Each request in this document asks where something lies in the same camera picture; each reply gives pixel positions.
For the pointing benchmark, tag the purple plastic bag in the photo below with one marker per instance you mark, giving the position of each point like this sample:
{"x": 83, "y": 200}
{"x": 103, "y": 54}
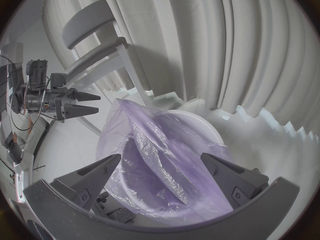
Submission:
{"x": 150, "y": 134}

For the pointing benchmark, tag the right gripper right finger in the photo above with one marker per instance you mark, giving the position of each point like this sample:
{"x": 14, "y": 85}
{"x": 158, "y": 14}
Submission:
{"x": 237, "y": 184}

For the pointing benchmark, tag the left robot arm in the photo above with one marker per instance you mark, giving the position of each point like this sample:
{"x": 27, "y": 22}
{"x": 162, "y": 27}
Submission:
{"x": 35, "y": 99}

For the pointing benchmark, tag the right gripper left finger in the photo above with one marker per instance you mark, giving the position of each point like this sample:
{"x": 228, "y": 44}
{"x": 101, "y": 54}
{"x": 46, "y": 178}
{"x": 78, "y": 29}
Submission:
{"x": 82, "y": 184}

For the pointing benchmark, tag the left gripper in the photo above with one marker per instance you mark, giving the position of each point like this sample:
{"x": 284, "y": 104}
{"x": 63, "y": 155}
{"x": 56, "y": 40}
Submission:
{"x": 55, "y": 99}

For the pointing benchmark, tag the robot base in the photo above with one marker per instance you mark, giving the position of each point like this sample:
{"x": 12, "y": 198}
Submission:
{"x": 27, "y": 156}

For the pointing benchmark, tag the grey chair white frame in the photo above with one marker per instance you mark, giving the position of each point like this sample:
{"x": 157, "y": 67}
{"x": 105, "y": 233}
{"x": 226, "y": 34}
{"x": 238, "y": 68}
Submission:
{"x": 85, "y": 24}

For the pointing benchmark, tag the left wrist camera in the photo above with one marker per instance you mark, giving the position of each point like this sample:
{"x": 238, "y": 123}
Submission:
{"x": 58, "y": 80}

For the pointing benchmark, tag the white trash bin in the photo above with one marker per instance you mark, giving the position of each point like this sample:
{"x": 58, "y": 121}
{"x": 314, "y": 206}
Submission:
{"x": 197, "y": 125}

